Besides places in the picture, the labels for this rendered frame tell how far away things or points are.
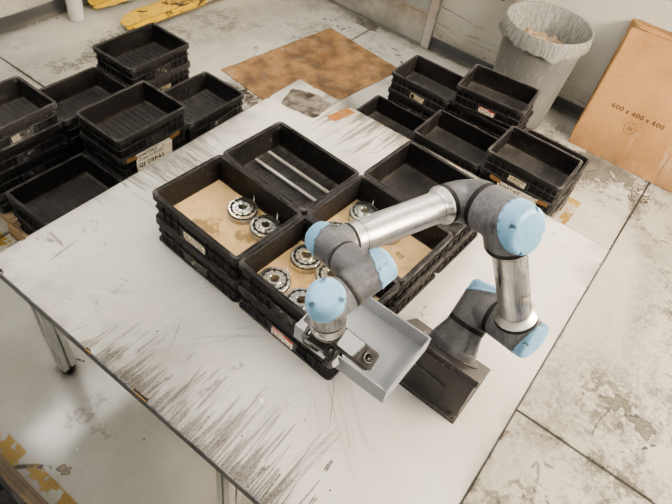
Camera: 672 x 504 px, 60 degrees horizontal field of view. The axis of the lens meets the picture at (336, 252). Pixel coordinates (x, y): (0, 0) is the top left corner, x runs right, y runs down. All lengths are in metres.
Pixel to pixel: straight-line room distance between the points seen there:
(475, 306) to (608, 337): 1.62
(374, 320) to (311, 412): 0.38
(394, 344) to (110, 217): 1.18
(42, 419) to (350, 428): 1.34
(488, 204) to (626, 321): 2.11
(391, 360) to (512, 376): 0.62
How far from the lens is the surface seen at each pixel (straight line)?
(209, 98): 3.33
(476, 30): 4.73
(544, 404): 2.84
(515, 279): 1.45
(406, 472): 1.71
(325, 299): 1.05
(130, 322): 1.91
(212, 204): 2.04
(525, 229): 1.32
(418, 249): 1.99
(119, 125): 2.97
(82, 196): 2.95
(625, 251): 3.73
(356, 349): 1.23
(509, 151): 3.17
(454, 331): 1.70
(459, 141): 3.32
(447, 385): 1.69
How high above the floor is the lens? 2.25
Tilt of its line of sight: 48 degrees down
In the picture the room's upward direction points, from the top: 11 degrees clockwise
